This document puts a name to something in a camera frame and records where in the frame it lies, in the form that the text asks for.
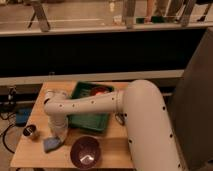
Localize black brush tool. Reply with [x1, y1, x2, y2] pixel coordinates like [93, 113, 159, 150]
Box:
[115, 114, 125, 126]

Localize blue sponge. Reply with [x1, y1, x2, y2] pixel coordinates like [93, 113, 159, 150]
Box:
[43, 137, 62, 153]

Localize purple plastic bowl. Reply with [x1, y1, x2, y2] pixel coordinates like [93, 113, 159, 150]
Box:
[70, 136, 101, 170]

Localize blue box on floor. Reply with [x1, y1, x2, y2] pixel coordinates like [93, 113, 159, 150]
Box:
[15, 108, 32, 127]

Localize green plastic tray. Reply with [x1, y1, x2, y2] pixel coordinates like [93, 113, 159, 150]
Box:
[67, 82, 114, 133]

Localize black floor cable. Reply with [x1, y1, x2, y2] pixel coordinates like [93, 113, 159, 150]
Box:
[1, 123, 18, 155]

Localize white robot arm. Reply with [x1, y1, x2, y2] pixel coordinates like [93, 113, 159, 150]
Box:
[44, 80, 182, 171]

